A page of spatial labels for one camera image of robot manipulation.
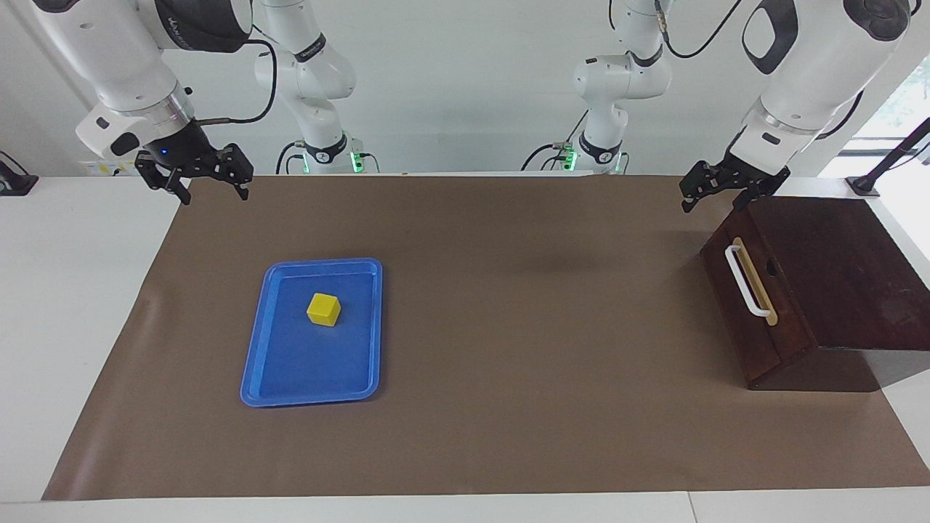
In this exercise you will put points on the brown paper table mat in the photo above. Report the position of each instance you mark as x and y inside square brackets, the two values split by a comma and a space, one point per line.
[508, 363]

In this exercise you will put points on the yellow cube block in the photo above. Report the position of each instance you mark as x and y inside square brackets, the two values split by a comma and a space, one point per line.
[323, 310]

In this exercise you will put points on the black table clamp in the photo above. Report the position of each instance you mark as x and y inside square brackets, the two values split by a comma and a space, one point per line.
[14, 181]

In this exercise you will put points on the blue plastic tray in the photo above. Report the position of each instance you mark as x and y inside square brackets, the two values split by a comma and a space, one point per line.
[312, 363]

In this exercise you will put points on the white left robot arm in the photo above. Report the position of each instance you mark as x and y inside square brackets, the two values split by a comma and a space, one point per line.
[814, 65]

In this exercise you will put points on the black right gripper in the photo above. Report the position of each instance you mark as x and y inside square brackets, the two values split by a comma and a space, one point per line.
[178, 152]

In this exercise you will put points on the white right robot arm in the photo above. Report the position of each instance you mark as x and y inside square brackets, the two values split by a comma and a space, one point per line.
[116, 65]

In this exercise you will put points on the black camera stand pole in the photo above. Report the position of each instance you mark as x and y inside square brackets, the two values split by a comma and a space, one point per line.
[890, 156]

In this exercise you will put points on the dark wooden drawer cabinet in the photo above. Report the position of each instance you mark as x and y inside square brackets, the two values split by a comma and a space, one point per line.
[850, 276]

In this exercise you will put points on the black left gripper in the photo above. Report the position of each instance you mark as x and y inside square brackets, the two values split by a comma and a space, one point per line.
[755, 174]

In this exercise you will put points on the white wall power outlet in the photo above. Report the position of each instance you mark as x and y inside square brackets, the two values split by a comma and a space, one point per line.
[102, 168]

